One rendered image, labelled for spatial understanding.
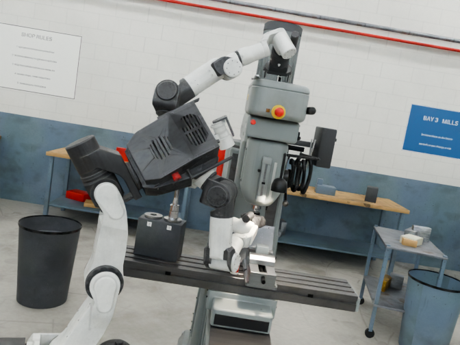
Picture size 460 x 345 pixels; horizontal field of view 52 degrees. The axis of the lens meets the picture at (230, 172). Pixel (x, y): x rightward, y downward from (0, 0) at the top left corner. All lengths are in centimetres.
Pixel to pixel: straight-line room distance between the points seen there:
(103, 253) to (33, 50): 538
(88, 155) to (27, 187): 539
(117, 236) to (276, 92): 89
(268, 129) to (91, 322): 109
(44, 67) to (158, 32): 161
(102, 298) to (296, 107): 110
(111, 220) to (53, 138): 515
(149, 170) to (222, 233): 37
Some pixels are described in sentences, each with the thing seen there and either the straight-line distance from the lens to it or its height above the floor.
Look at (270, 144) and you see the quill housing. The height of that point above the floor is 161.
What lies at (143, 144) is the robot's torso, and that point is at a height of 157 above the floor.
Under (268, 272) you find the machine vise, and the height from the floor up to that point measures 103.
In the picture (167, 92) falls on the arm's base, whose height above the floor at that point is 176.
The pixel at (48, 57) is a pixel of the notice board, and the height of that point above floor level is 202.
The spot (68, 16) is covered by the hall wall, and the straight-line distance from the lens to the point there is 690.
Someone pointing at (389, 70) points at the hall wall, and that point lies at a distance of 683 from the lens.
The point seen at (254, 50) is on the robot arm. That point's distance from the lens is 198.
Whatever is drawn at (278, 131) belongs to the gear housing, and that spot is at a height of 168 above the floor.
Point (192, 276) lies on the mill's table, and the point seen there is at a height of 92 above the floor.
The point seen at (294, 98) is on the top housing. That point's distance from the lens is 205.
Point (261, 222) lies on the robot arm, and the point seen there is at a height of 123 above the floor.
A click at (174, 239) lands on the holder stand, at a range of 232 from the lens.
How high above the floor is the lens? 174
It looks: 8 degrees down
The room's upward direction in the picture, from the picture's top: 9 degrees clockwise
